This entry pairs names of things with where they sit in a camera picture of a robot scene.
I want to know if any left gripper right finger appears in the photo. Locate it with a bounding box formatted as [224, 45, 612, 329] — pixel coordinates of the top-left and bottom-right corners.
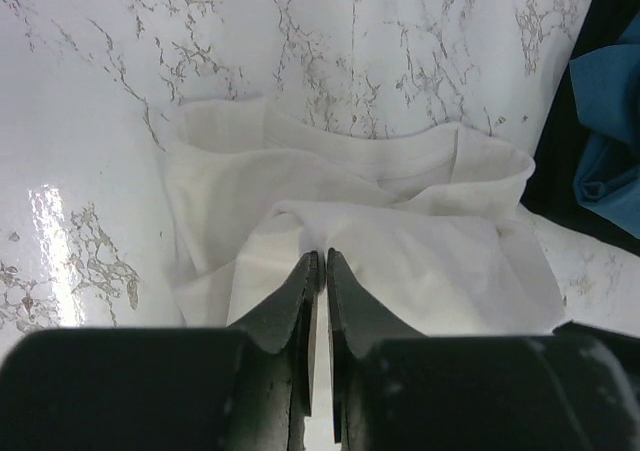
[326, 250, 639, 450]

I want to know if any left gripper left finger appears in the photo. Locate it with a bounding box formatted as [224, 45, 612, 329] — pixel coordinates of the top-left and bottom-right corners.
[1, 252, 320, 450]

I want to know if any white t shirt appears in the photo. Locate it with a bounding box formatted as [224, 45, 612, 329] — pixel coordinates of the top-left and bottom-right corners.
[165, 99, 564, 336]

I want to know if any folded black t shirt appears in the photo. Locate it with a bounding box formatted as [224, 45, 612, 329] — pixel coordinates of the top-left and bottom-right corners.
[521, 0, 639, 256]

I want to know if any folded teal t shirt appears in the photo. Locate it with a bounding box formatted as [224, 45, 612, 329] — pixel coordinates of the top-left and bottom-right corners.
[569, 17, 639, 238]

